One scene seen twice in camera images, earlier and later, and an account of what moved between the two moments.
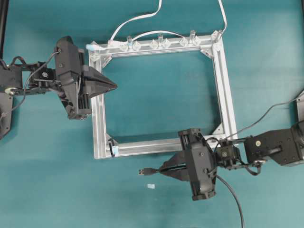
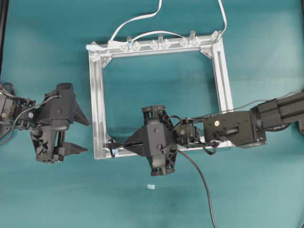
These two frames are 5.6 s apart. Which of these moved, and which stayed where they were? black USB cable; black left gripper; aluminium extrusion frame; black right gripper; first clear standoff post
Moved: black right gripper; black left gripper; black USB cable
Stayed: aluminium extrusion frame; first clear standoff post
